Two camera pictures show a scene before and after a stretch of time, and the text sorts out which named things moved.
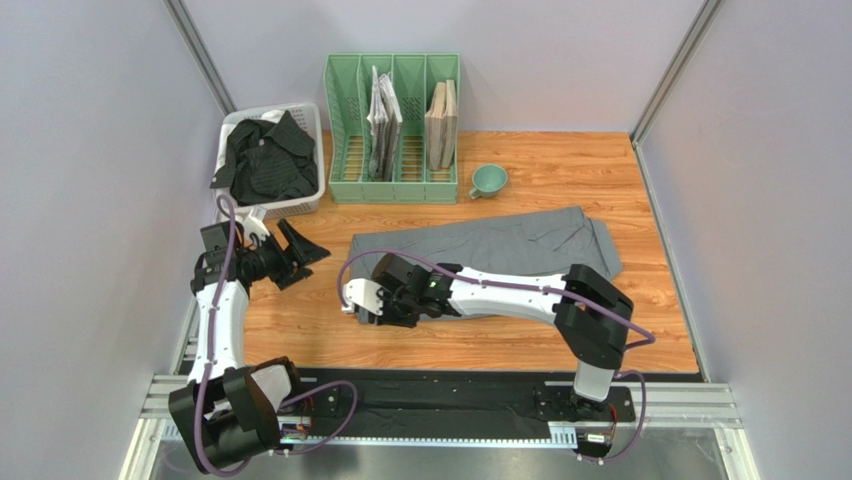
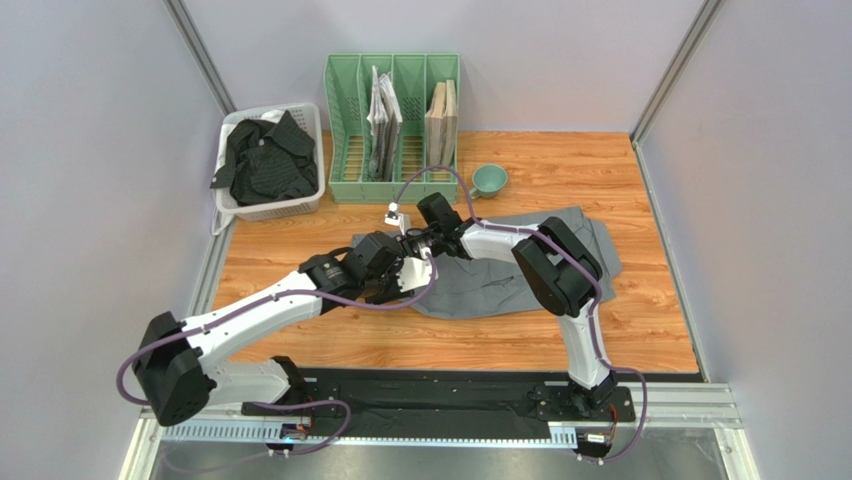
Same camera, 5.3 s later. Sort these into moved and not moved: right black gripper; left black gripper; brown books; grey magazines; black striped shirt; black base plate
Moved: right black gripper; left black gripper
Not moved: grey magazines; black base plate; black striped shirt; brown books
